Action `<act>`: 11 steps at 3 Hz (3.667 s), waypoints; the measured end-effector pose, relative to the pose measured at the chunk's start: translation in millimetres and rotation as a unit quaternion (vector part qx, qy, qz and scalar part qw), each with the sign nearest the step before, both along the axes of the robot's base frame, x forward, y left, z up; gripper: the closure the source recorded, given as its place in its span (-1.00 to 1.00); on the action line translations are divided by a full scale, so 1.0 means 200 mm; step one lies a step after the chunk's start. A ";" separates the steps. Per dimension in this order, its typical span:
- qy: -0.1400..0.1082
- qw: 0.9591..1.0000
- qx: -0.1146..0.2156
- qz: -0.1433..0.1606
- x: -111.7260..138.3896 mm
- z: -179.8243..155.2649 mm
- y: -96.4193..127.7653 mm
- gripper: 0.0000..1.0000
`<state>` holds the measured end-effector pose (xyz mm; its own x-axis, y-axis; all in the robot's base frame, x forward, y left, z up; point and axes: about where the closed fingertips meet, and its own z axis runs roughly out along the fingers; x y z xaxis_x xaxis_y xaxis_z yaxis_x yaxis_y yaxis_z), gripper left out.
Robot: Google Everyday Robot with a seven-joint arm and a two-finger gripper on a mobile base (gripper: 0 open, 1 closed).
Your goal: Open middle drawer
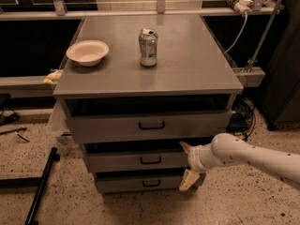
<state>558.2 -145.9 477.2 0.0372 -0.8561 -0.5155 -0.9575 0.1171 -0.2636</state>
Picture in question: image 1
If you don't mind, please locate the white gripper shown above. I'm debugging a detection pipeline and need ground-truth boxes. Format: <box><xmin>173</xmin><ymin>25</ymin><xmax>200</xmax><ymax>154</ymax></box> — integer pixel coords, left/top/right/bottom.
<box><xmin>179</xmin><ymin>142</ymin><xmax>219</xmax><ymax>191</ymax></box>

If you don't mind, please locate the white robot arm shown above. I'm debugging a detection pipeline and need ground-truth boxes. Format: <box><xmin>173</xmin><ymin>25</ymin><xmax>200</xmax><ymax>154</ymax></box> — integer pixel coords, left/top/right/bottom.
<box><xmin>179</xmin><ymin>133</ymin><xmax>300</xmax><ymax>191</ymax></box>

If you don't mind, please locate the middle grey drawer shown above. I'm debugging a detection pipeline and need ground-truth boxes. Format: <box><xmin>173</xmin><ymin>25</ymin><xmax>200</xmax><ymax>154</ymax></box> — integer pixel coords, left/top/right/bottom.
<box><xmin>82</xmin><ymin>140</ymin><xmax>188</xmax><ymax>173</ymax></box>

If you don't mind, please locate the grey drawer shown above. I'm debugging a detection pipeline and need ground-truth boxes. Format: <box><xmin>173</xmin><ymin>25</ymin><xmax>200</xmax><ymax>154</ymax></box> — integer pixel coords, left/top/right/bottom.
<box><xmin>94</xmin><ymin>168</ymin><xmax>185</xmax><ymax>194</ymax></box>
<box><xmin>67</xmin><ymin>110</ymin><xmax>233</xmax><ymax>143</ymax></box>
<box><xmin>82</xmin><ymin>140</ymin><xmax>188</xmax><ymax>173</ymax></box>

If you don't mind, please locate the bottom grey drawer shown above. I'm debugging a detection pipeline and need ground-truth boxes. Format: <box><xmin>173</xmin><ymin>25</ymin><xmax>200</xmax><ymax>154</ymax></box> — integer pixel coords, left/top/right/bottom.
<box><xmin>94</xmin><ymin>168</ymin><xmax>185</xmax><ymax>194</ymax></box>

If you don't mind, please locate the grey drawer cabinet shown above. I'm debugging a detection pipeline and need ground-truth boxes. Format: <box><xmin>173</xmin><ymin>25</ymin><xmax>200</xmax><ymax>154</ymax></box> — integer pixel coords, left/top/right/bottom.
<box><xmin>52</xmin><ymin>14</ymin><xmax>245</xmax><ymax>195</ymax></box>

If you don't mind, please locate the top grey drawer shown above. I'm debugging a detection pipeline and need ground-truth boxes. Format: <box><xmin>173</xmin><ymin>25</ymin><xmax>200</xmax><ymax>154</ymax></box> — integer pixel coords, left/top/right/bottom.
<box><xmin>67</xmin><ymin>110</ymin><xmax>233</xmax><ymax>143</ymax></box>

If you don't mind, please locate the silver soda can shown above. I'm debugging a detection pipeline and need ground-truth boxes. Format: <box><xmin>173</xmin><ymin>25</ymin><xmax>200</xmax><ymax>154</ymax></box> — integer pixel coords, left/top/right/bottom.
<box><xmin>139</xmin><ymin>28</ymin><xmax>158</xmax><ymax>67</ymax></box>

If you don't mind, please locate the clear plastic bag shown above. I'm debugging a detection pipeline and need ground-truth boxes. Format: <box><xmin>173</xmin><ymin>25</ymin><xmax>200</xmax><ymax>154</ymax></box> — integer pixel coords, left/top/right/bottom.
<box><xmin>46</xmin><ymin>101</ymin><xmax>69</xmax><ymax>145</ymax></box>

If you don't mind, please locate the white bowl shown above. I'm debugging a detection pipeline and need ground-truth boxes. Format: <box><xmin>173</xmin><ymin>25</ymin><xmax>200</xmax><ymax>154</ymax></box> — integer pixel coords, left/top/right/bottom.
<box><xmin>66</xmin><ymin>40</ymin><xmax>110</xmax><ymax>67</ymax></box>

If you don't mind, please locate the black floor stand bar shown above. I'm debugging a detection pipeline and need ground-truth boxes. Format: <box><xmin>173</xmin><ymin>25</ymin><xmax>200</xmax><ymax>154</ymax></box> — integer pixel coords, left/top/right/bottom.
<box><xmin>0</xmin><ymin>147</ymin><xmax>60</xmax><ymax>225</ymax></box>

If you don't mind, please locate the yellow snack bag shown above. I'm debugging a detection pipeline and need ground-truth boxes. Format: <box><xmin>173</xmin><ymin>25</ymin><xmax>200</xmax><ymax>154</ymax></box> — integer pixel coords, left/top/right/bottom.
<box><xmin>43</xmin><ymin>69</ymin><xmax>63</xmax><ymax>85</ymax></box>

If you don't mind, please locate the white power strip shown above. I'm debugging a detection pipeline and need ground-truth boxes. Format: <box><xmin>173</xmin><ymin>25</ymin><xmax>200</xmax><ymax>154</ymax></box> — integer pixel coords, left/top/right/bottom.
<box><xmin>226</xmin><ymin>0</ymin><xmax>252</xmax><ymax>16</ymax></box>

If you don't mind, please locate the black cable bundle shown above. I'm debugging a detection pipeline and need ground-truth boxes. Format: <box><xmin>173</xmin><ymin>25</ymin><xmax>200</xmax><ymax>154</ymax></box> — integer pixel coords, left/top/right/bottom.
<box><xmin>228</xmin><ymin>97</ymin><xmax>257</xmax><ymax>143</ymax></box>

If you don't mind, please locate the white power cable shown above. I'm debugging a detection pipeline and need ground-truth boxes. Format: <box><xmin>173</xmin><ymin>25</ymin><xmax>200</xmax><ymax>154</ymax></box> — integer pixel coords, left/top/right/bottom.
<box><xmin>222</xmin><ymin>11</ymin><xmax>249</xmax><ymax>55</ymax></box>

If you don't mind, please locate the grey metal rail frame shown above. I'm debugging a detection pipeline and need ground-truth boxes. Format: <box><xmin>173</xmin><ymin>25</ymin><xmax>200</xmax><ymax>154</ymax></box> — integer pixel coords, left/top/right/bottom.
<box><xmin>0</xmin><ymin>0</ymin><xmax>282</xmax><ymax>98</ymax></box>

